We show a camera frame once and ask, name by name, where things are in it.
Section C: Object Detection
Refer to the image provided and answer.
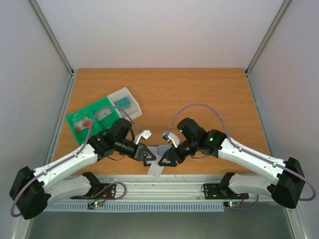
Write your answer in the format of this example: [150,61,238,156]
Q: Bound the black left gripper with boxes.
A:
[116,139,157,162]

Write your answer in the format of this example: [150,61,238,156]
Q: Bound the black card holder wallet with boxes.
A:
[148,144,171,157]

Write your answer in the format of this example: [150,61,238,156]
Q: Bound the white cherry blossom VIP card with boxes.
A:
[96,109,112,121]

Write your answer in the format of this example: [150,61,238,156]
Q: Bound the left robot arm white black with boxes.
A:
[9,118,156,220]

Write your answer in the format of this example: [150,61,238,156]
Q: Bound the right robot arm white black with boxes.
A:
[159,118,305,209]

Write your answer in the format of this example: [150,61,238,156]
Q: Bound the teal card in white bin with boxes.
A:
[114,97,131,109]

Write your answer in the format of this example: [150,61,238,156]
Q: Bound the white translucent plastic bin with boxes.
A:
[107,87,143,119]

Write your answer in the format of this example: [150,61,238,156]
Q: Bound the green plastic sorting bin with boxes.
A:
[66,97,120,145]

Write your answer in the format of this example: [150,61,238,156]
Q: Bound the left small circuit board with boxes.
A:
[87,201,104,210]

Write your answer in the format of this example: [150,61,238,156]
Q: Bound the small circuit board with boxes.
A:
[224,201,243,208]
[87,201,104,210]

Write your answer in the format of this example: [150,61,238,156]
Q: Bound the right small circuit board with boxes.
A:
[224,201,243,208]

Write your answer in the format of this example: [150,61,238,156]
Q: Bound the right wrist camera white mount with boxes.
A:
[162,132,180,148]

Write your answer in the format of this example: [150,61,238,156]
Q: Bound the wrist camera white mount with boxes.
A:
[162,132,180,148]
[134,129,152,144]

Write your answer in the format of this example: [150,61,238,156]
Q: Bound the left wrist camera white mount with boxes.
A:
[134,129,152,144]

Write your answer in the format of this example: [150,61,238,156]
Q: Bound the grey slotted cable duct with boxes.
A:
[45,202,224,213]

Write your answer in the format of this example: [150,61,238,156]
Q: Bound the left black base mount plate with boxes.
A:
[71,183,117,200]

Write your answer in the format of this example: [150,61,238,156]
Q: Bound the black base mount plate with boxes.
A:
[201,183,249,200]
[71,183,117,200]

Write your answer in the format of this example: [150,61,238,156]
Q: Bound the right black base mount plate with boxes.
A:
[201,183,249,200]

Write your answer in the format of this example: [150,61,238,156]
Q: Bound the aluminium rail front frame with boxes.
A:
[43,174,272,204]

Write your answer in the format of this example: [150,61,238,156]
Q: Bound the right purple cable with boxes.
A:
[168,103,317,202]

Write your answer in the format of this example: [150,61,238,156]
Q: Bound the purple cable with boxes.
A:
[9,106,143,218]
[168,103,317,202]

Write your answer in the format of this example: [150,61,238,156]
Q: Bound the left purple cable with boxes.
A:
[9,106,143,218]

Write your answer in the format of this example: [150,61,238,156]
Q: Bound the left aluminium frame post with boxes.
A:
[29,0,74,76]

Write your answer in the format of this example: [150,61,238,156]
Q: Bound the aluminium frame post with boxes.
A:
[29,0,74,76]
[245,0,293,78]

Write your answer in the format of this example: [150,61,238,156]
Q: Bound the right aluminium frame post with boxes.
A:
[245,0,293,78]

